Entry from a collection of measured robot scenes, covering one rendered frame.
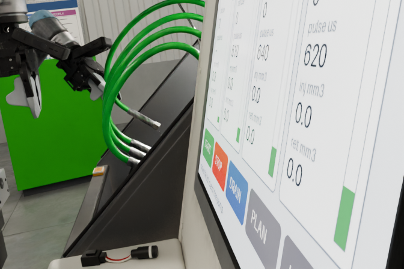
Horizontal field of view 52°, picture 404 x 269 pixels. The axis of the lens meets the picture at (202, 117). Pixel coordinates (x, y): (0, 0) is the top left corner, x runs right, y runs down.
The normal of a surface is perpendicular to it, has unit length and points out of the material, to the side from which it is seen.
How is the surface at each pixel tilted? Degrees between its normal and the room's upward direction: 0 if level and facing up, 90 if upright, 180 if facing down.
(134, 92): 90
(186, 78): 90
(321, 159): 76
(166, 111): 90
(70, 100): 90
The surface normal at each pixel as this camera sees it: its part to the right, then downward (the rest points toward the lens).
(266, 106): -0.98, -0.09
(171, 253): -0.12, -0.98
